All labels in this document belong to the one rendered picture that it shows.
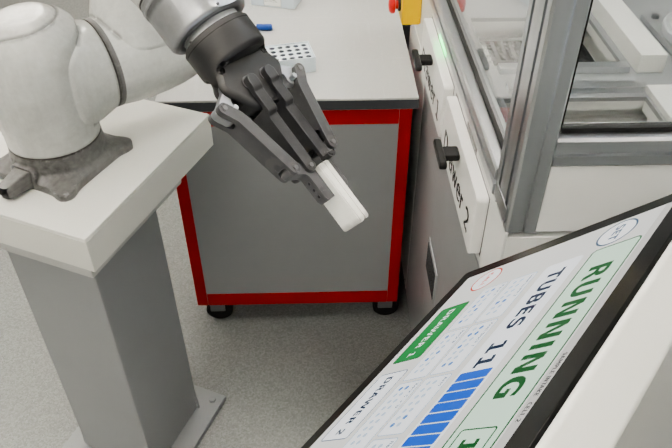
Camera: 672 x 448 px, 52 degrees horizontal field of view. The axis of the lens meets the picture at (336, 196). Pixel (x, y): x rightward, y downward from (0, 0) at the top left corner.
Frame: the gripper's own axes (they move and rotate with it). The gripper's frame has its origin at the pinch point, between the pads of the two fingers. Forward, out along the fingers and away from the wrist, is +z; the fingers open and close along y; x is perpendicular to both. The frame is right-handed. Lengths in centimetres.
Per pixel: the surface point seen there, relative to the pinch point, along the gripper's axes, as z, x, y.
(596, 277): 17.0, -19.8, -1.3
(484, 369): 16.8, -13.4, -10.9
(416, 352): 16.8, 0.1, -3.8
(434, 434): 16.8, -13.0, -18.0
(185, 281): -3, 142, 59
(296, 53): -30, 60, 72
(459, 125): 4.0, 16.6, 46.6
